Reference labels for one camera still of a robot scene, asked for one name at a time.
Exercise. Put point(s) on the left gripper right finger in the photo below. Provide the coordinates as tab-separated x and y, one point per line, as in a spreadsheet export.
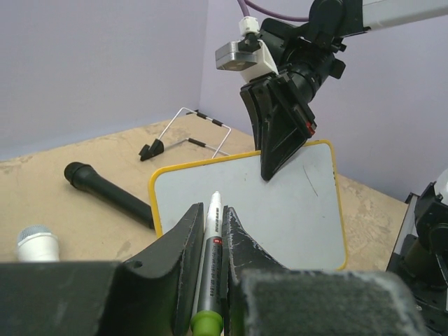
265	298

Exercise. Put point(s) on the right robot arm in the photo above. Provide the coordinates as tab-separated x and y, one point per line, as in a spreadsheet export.
330	22

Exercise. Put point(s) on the yellow framed whiteboard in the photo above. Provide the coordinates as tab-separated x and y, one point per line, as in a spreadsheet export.
296	216

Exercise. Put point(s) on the green whiteboard marker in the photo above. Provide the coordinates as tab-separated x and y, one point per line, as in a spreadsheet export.
207	311

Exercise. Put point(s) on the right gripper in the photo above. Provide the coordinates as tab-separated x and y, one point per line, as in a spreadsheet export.
279	111

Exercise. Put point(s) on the white microphone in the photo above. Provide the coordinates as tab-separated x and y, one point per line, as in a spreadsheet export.
37	243

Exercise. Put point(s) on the black microphone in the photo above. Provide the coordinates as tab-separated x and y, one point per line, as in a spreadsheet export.
85	178

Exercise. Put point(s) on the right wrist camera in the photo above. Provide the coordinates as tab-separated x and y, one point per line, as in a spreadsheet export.
241	59

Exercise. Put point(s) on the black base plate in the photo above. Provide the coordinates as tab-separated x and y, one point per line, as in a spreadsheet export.
422	264

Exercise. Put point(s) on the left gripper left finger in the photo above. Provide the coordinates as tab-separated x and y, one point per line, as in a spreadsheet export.
152	292

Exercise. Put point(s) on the aluminium table frame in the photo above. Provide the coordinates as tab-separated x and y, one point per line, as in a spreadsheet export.
408	223

